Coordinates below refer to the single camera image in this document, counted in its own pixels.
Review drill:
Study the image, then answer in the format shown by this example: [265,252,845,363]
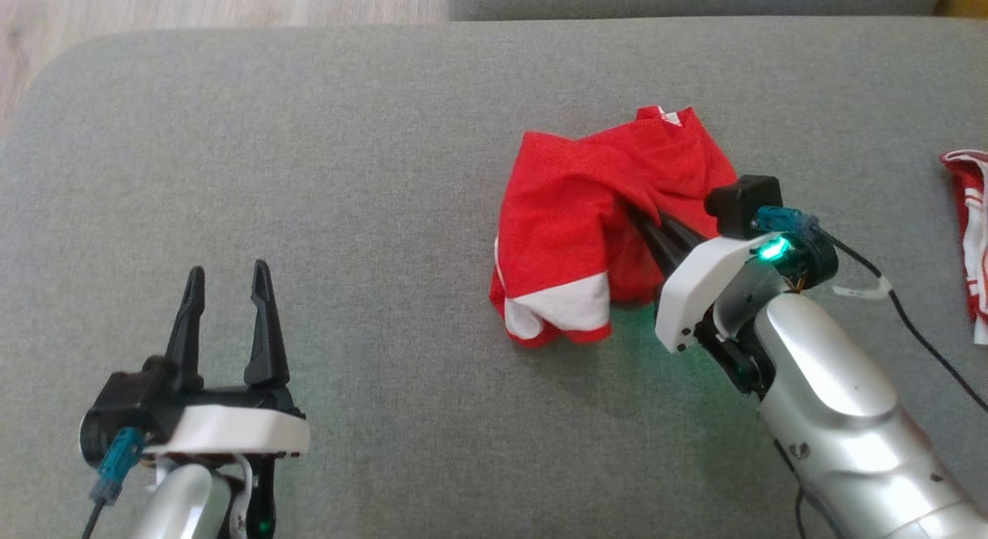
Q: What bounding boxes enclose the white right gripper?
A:
[626,206,840,398]

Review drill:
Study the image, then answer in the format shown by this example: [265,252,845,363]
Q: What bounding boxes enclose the red white shorts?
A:
[489,105,738,348]

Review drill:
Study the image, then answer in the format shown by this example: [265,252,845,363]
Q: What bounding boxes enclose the black left cable teal plug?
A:
[81,427,147,539]

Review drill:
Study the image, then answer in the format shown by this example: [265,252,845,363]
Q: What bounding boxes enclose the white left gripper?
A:
[143,259,310,539]

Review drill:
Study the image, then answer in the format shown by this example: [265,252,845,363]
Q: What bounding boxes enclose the red white striped jersey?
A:
[940,149,988,345]

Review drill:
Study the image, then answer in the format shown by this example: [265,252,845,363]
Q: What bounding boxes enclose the black cable teal plug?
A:
[753,205,988,413]
[81,427,147,539]

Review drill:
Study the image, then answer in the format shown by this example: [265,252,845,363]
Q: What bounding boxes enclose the grey fabric sofa seat cushion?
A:
[0,15,988,539]

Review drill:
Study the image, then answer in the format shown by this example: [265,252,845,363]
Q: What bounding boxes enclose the black right cable teal plug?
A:
[753,205,988,413]

